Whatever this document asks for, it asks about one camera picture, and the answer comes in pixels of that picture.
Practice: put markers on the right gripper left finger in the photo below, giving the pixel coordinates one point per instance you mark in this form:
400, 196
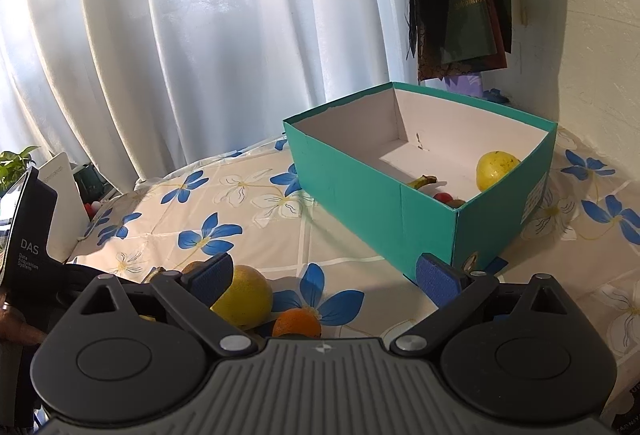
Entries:
187, 298

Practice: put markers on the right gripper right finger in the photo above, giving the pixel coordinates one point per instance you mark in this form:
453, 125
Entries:
457, 296

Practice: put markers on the small red tomato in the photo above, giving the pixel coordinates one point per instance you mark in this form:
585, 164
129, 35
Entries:
443, 197

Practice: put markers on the yellow lemon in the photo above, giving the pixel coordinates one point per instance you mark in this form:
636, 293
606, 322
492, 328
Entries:
247, 302

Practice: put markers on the brown kiwi fruit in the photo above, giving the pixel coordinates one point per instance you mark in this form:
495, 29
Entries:
455, 203

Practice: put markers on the floral blue white tablecloth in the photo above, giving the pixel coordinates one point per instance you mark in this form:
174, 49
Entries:
585, 233

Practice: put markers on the green potted plant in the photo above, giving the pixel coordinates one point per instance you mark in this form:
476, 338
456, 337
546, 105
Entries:
13, 166

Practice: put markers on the small orange tangerine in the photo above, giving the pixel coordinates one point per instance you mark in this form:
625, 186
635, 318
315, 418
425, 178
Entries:
297, 321

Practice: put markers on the upper spotted yellow banana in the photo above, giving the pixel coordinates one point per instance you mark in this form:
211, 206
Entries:
422, 181

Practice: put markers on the yellow green pear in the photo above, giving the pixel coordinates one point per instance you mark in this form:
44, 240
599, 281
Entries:
492, 167

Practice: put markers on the teal cardboard box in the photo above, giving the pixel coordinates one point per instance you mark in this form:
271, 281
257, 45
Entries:
356, 155

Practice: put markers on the purple cloth item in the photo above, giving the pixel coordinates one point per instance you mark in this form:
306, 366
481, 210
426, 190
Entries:
466, 84

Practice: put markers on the white sheer curtain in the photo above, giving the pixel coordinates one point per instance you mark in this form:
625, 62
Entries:
140, 88

